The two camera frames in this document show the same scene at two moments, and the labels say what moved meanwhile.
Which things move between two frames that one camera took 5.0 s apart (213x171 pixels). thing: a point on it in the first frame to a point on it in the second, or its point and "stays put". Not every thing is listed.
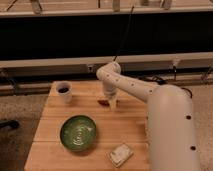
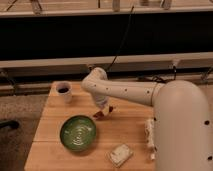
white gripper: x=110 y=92 to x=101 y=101
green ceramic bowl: x=78 y=133 stays put
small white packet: x=121 y=155 stays put
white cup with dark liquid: x=64 y=89 stays put
